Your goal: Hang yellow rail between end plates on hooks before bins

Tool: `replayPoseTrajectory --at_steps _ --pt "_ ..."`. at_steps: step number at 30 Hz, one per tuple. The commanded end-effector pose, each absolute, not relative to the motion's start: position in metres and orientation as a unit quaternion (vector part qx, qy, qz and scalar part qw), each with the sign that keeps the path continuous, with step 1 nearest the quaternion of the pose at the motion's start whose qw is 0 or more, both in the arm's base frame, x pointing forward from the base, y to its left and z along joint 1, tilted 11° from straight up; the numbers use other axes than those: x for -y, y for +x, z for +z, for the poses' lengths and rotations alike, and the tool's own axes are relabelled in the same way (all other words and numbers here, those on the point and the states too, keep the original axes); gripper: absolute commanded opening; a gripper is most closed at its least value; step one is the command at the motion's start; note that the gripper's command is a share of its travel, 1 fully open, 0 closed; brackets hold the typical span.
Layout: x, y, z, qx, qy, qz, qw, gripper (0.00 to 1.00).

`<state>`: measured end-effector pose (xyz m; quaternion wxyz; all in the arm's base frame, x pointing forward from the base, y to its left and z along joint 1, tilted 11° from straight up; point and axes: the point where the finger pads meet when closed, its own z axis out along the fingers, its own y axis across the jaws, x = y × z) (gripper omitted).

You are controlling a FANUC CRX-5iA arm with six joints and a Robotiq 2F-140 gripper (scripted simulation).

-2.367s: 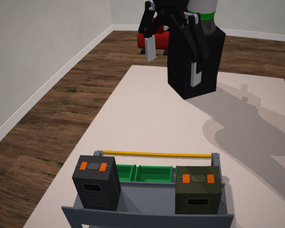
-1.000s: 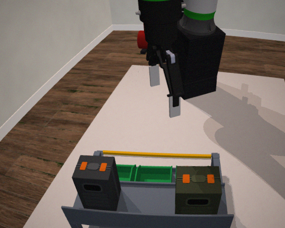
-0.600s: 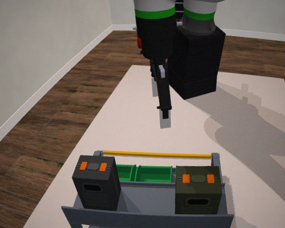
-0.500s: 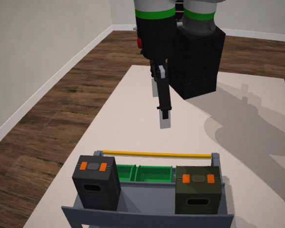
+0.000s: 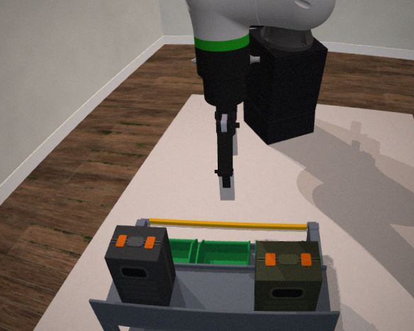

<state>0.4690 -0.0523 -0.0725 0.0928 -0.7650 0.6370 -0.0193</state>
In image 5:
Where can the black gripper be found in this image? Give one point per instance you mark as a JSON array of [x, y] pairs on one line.
[[224, 95]]

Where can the yellow long thin bar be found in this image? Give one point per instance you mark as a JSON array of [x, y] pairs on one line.
[[228, 224]]

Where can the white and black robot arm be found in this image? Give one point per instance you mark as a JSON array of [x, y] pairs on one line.
[[221, 31]]

